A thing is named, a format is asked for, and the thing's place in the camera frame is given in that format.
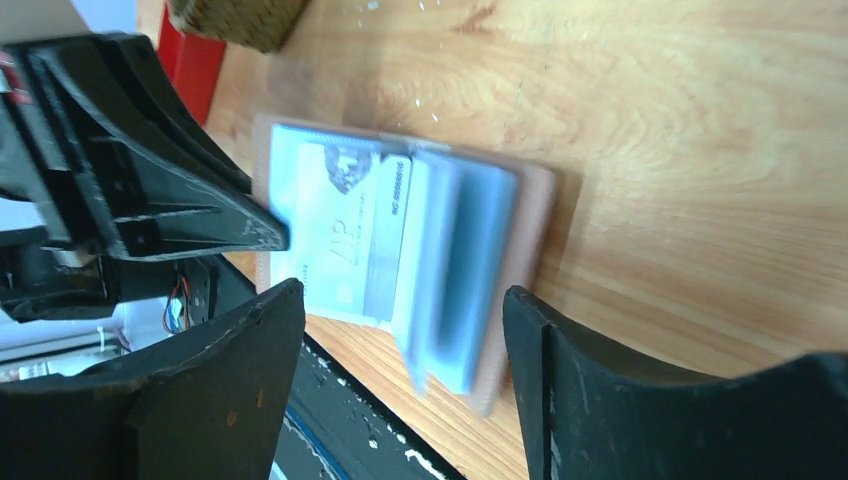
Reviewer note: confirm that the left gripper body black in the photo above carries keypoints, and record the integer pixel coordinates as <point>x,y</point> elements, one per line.
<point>43,137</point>

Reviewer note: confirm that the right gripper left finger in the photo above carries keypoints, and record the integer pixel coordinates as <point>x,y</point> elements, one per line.
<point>208,403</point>

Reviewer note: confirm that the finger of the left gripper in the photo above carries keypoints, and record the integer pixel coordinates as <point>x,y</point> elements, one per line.
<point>147,198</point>
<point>133,61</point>

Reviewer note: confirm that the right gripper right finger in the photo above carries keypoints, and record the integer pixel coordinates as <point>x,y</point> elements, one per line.
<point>591,407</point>

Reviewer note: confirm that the white VIP card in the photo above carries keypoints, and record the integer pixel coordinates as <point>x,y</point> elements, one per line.
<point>349,211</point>

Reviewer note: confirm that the pink card holder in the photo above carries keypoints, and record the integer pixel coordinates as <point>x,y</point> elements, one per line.
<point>474,227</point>

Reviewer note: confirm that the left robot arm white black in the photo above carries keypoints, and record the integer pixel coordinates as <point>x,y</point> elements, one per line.
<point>36,285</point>

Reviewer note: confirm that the red box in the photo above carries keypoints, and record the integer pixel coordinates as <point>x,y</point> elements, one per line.
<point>192,64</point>

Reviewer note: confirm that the woven olive divided tray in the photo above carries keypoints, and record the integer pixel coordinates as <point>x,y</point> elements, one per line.
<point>261,25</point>

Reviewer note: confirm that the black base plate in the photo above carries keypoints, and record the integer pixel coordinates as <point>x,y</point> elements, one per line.
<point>291,410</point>

